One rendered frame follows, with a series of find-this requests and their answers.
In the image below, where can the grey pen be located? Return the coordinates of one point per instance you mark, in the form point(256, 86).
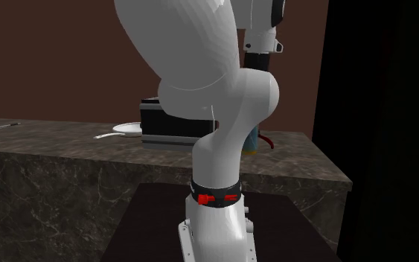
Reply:
point(8, 125)

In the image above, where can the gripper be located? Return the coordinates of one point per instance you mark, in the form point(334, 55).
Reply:
point(257, 61)

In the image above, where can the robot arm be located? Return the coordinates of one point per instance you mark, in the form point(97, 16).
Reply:
point(209, 109)

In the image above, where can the black and silver microwave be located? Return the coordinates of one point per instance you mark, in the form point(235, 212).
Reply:
point(165, 127)

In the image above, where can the white spoon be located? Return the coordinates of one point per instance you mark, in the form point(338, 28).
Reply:
point(107, 135)

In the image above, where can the dark robot stand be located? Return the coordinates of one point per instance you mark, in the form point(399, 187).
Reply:
point(151, 225)

